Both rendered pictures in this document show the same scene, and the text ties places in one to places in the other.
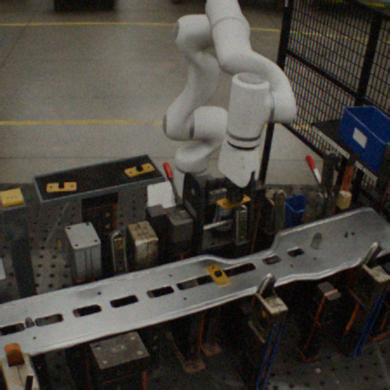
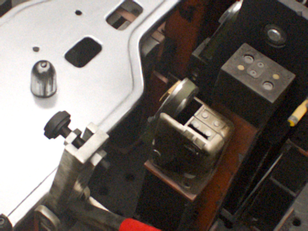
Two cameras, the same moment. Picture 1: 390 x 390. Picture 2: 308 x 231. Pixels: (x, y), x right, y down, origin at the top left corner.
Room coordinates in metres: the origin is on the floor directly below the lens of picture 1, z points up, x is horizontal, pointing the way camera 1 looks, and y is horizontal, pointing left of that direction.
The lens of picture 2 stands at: (1.72, -0.54, 1.73)
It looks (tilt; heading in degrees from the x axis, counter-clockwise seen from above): 57 degrees down; 147
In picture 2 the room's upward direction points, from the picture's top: 12 degrees clockwise
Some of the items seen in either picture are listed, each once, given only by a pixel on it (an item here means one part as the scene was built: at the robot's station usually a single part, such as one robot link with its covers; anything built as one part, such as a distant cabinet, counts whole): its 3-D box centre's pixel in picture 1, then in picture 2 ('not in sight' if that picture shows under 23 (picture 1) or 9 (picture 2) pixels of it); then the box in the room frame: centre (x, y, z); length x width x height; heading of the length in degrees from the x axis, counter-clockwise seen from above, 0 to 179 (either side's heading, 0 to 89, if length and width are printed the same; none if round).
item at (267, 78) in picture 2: (245, 235); (218, 160); (1.38, -0.18, 0.91); 0.07 x 0.05 x 0.42; 29
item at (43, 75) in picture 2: (317, 241); (43, 79); (1.25, -0.38, 1.02); 0.03 x 0.03 x 0.07
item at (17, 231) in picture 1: (21, 259); not in sight; (1.14, 0.51, 0.92); 0.08 x 0.08 x 0.44; 29
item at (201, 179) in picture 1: (213, 238); (267, 86); (1.31, -0.07, 0.94); 0.18 x 0.13 x 0.49; 119
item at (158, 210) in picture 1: (154, 261); not in sight; (1.23, 0.10, 0.90); 0.05 x 0.05 x 0.40; 29
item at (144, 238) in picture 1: (141, 281); not in sight; (1.14, 0.13, 0.89); 0.13 x 0.11 x 0.38; 29
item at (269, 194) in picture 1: (264, 241); (174, 192); (1.39, -0.25, 0.88); 0.11 x 0.09 x 0.37; 29
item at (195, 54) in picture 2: (234, 275); (189, 108); (1.26, -0.15, 0.84); 0.04 x 0.03 x 0.29; 119
